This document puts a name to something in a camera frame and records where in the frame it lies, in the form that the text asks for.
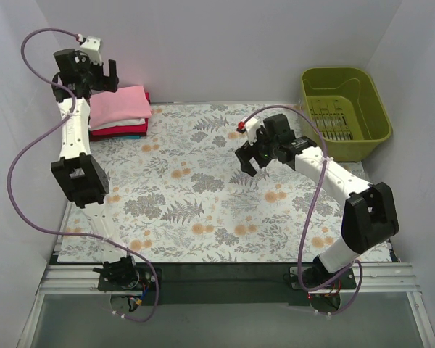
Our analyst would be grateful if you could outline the pink t shirt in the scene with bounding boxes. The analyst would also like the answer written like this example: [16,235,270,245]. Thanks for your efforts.
[89,86,152,128]

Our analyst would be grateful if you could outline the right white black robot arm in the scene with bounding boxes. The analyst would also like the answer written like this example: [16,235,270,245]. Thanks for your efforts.
[235,114,399,291]

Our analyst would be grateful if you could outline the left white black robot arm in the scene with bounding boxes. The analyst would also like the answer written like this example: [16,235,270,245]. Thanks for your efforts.
[51,45,122,244]

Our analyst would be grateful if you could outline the white folded t shirt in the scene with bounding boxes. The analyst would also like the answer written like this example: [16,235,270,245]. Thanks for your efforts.
[90,118,146,131]

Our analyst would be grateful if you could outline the dark red folded t shirt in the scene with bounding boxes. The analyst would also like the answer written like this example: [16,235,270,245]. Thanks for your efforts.
[88,132,147,142]

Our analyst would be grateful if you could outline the floral table mat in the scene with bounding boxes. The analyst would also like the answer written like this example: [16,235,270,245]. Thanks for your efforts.
[91,104,342,262]

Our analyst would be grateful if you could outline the green plastic basket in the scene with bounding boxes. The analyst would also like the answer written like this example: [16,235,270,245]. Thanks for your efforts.
[301,67,392,162]

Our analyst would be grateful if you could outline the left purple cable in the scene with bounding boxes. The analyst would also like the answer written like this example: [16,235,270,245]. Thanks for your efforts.
[6,28,162,323]

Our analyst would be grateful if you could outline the purple cable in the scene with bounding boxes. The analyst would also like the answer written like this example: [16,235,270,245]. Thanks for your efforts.
[6,28,162,323]
[237,104,366,318]

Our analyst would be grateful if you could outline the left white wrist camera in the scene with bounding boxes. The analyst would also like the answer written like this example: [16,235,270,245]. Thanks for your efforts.
[80,36,103,66]

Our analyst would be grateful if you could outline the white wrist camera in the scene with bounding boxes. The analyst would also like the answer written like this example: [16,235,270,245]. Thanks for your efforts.
[80,36,103,66]
[236,117,262,146]

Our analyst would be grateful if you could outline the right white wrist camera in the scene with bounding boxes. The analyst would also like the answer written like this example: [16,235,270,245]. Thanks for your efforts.
[236,117,262,146]

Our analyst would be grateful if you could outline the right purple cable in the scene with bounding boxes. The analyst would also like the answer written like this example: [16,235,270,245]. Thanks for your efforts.
[237,104,366,318]

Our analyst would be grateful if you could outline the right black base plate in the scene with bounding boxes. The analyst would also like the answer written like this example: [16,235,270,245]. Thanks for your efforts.
[288,264,357,291]

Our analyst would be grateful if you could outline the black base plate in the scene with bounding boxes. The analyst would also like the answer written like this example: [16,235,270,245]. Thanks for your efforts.
[288,264,357,291]
[92,257,162,291]

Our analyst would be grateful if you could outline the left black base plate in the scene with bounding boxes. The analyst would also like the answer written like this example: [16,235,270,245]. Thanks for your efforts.
[92,257,162,291]

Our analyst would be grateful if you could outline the aluminium frame rail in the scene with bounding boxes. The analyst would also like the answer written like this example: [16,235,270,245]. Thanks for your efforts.
[38,262,421,294]

